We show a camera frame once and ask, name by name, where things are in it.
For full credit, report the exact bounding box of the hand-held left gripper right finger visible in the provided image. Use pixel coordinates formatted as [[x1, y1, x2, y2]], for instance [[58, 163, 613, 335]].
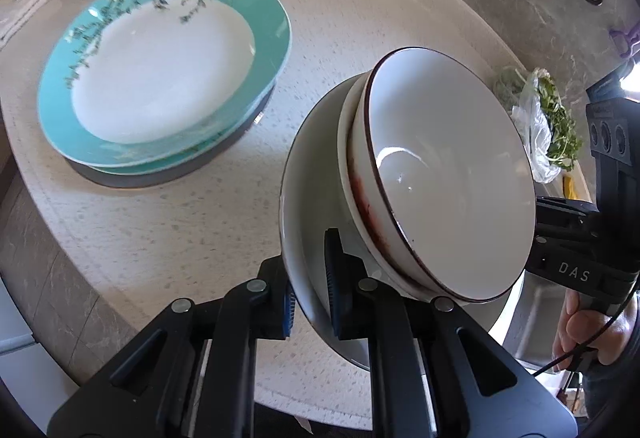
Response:
[[324, 228, 583, 438]]

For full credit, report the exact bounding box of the grey rimmed white plate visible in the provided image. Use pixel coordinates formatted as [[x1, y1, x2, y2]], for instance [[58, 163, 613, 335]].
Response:
[[62, 82, 277, 191]]

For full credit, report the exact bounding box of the person's right hand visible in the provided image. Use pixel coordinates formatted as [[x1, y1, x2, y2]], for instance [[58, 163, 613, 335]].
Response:
[[552, 290, 635, 371]]

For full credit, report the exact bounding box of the small white bowl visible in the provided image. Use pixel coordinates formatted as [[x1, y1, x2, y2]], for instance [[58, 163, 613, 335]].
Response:
[[336, 75, 481, 306]]

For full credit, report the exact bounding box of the stainless steel sink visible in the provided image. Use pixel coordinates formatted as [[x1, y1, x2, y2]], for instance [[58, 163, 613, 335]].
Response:
[[502, 178, 601, 369]]

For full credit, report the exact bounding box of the white bowl with red pattern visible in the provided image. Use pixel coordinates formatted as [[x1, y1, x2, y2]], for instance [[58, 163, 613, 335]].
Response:
[[350, 46, 538, 303]]

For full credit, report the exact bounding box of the large teal floral plate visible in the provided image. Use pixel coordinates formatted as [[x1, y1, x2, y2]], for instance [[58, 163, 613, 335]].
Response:
[[42, 62, 288, 169]]

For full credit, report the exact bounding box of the white folded cloth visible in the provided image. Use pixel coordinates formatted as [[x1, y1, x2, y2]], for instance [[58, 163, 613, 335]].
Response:
[[0, 0, 61, 49]]

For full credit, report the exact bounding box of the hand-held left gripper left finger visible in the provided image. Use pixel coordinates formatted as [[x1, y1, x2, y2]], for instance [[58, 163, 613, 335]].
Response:
[[47, 257, 298, 438]]

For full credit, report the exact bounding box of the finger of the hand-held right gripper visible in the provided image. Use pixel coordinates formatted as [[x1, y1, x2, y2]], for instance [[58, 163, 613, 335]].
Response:
[[534, 197, 601, 243]]

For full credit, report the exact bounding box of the large white bowl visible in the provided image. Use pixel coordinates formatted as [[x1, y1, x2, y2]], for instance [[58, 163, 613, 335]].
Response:
[[279, 72, 506, 369]]

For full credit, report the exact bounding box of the purple clip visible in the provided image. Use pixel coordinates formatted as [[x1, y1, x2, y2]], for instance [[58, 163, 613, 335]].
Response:
[[609, 25, 640, 59]]

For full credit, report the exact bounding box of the clear plastic bag of greens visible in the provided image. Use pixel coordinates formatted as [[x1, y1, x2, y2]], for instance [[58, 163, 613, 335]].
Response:
[[492, 66, 583, 183]]

